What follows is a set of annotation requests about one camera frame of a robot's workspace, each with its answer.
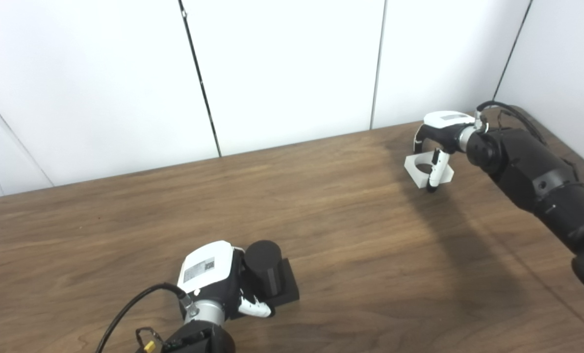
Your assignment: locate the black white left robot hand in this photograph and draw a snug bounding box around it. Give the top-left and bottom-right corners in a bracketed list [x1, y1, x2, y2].
[178, 240, 275, 319]

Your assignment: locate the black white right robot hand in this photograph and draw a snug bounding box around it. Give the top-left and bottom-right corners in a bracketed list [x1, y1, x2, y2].
[412, 111, 476, 193]

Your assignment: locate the white square piece with hole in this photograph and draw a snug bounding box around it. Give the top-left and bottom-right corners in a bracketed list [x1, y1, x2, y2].
[404, 152, 455, 190]

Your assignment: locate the black peg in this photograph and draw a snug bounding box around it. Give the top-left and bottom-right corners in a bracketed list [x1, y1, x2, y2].
[242, 240, 301, 310]

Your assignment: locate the thin black right arm wire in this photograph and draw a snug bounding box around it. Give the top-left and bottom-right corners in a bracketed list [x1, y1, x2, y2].
[497, 110, 519, 129]

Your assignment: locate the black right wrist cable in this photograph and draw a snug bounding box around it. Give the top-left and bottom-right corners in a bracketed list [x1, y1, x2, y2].
[476, 101, 548, 146]

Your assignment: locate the thin wire with yellow connector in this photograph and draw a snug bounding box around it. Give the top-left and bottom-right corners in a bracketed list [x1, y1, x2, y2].
[135, 326, 164, 353]

